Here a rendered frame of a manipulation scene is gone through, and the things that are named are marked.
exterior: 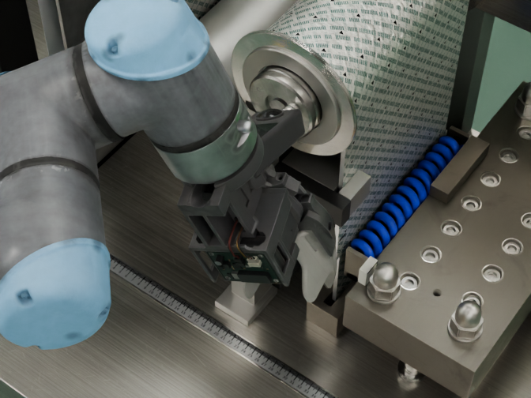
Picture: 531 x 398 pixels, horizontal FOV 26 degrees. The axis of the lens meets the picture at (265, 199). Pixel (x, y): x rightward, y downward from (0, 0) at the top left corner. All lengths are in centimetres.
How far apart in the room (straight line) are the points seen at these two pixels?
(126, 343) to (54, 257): 65
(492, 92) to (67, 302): 226
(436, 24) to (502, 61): 179
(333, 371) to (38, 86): 64
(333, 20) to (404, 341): 36
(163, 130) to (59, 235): 13
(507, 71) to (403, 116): 173
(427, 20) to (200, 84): 42
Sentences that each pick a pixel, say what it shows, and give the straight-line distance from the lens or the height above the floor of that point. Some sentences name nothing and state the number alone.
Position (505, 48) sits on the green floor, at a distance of 303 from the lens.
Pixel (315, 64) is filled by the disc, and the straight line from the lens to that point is 107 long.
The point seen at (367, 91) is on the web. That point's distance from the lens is 112.
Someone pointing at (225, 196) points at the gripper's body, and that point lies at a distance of 87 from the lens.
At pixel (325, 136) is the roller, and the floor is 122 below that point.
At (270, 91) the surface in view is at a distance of 110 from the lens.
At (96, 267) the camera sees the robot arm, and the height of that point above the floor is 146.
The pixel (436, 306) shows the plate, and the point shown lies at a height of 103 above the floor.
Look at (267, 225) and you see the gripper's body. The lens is 91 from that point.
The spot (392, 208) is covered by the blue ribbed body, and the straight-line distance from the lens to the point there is 130.
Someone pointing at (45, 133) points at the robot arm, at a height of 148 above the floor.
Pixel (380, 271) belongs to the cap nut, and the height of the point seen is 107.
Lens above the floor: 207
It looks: 52 degrees down
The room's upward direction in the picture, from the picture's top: straight up
